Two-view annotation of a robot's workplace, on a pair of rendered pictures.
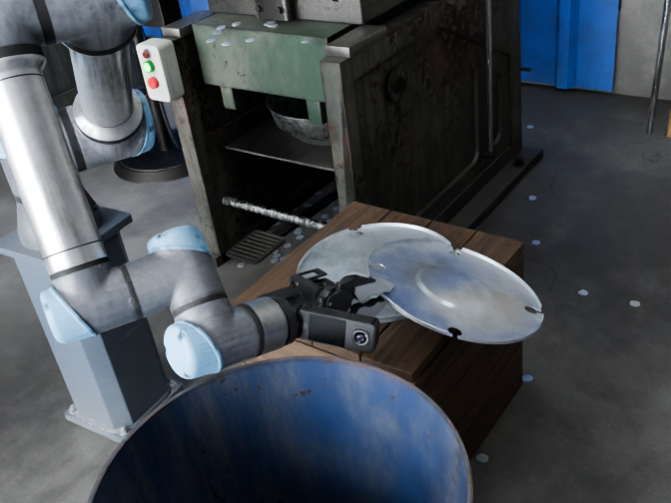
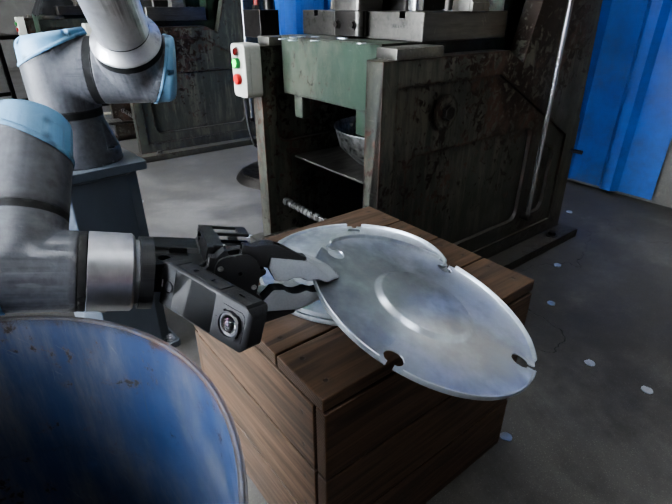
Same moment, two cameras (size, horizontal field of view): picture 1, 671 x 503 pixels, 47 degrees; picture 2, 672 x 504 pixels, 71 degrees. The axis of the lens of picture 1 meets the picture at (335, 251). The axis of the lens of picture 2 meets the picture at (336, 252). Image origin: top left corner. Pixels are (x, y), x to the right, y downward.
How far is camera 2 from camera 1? 68 cm
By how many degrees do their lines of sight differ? 12
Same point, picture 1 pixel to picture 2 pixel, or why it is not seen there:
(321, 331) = (186, 301)
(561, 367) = (548, 436)
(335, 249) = (323, 238)
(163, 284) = not seen: outside the picture
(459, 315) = (412, 339)
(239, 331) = (39, 262)
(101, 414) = not seen: hidden behind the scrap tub
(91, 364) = not seen: hidden behind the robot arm
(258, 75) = (322, 84)
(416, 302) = (359, 306)
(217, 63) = (294, 73)
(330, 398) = (161, 403)
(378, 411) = (210, 449)
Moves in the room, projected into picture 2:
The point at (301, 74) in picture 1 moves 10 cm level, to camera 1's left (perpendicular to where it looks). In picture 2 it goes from (355, 83) to (313, 82)
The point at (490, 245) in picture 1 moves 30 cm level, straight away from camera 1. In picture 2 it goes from (493, 274) to (517, 207)
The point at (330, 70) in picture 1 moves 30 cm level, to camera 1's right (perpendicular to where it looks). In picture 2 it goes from (374, 70) to (533, 74)
